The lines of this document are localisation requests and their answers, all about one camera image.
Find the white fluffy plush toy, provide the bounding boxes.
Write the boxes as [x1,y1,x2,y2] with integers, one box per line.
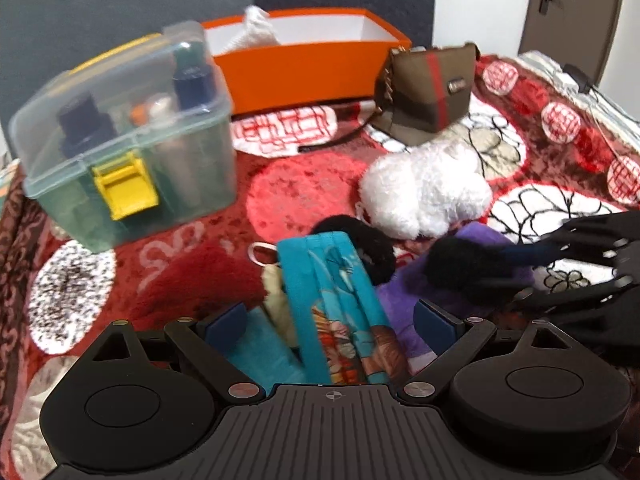
[359,139,492,240]

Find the beige plush keychain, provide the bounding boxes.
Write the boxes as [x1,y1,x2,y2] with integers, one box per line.
[247,242,298,349]

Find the black fluffy pom toy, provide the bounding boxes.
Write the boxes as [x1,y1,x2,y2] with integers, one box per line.
[310,214,530,292]

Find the brown door with handle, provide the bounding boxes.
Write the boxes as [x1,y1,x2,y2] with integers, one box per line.
[520,0,622,82]

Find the orange cardboard box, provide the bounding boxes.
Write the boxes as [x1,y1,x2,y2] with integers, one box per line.
[203,8,411,116]

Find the purple microfiber cloth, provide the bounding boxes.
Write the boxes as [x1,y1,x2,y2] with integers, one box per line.
[376,222,534,375]

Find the brown striped pouch bag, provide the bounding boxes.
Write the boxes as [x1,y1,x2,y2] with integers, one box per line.
[297,42,480,154]

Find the clear plastic storage box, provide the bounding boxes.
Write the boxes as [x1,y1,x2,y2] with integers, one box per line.
[9,21,238,252]

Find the blue cartoon pencil pouch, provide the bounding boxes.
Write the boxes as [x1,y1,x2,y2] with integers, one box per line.
[277,232,410,386]

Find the dark red fluffy cloth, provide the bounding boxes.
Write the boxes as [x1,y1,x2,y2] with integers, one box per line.
[128,238,266,334]

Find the red patterned plush blanket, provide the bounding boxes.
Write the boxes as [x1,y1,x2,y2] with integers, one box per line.
[1,53,639,479]

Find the light blue tissue pack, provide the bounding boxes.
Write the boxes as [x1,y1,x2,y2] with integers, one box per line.
[224,308,307,394]

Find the white knit item in box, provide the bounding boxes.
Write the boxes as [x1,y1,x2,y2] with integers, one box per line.
[221,6,281,54]

